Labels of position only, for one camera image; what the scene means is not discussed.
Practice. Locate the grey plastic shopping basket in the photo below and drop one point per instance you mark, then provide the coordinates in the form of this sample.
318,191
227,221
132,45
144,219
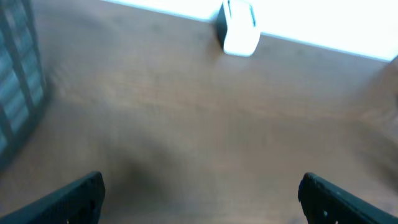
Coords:
24,92

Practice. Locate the white barcode scanner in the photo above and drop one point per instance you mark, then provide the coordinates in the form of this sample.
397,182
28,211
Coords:
237,28

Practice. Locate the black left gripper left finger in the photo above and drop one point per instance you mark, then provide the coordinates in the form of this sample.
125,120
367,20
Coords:
77,202

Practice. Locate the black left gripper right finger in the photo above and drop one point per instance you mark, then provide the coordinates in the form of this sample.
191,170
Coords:
324,202

